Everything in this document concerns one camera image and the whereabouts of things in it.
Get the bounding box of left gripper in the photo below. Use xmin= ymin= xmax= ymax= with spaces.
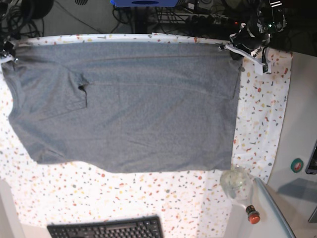
xmin=229 ymin=24 xmax=270 ymax=54

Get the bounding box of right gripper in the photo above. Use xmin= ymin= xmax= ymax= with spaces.
xmin=0 ymin=41 xmax=15 ymax=59

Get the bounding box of grey t-shirt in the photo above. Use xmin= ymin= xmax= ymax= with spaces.
xmin=2 ymin=42 xmax=242 ymax=173

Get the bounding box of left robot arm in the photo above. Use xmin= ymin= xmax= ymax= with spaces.
xmin=230 ymin=0 xmax=287 ymax=63

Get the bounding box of black power strip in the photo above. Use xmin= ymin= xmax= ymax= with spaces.
xmin=189 ymin=14 xmax=239 ymax=26

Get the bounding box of blue box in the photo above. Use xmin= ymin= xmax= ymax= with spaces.
xmin=110 ymin=0 xmax=186 ymax=7

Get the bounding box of green tape roll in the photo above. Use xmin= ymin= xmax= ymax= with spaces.
xmin=290 ymin=158 xmax=304 ymax=173

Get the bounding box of smartphone at right edge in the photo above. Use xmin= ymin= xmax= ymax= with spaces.
xmin=305 ymin=143 xmax=317 ymax=175

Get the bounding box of clear bottle with orange cap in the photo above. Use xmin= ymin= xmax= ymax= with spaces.
xmin=220 ymin=166 xmax=261 ymax=225

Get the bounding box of black keyboard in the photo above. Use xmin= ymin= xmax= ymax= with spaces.
xmin=47 ymin=216 xmax=164 ymax=238

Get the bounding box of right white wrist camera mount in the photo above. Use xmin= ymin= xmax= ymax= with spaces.
xmin=0 ymin=53 xmax=18 ymax=64

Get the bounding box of black cable bundle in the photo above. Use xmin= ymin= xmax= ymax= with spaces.
xmin=0 ymin=2 xmax=45 ymax=42

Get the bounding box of grey metal rail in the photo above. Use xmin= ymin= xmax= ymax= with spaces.
xmin=251 ymin=178 xmax=296 ymax=238

